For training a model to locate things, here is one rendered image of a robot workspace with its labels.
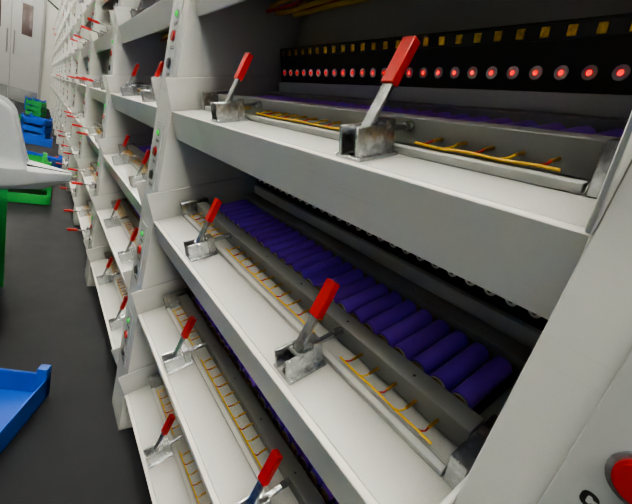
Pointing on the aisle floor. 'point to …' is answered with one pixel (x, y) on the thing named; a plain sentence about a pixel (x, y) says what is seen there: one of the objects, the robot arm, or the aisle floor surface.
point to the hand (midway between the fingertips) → (50, 182)
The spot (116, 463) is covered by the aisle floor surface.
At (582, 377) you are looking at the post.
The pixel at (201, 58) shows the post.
